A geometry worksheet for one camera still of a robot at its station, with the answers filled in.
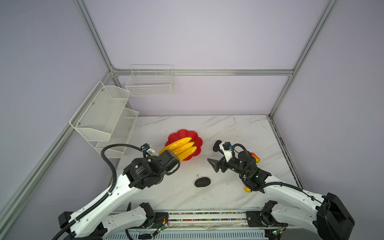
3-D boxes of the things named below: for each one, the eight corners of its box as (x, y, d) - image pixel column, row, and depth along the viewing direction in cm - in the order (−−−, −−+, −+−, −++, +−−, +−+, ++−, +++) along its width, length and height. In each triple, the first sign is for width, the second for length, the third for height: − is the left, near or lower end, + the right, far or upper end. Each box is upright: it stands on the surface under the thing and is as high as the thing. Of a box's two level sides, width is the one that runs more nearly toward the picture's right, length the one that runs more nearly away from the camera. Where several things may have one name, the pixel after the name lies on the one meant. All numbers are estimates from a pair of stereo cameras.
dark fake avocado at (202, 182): (196, 190, 85) (196, 187, 81) (194, 183, 87) (193, 180, 84) (210, 184, 87) (211, 181, 83) (207, 177, 89) (207, 175, 86)
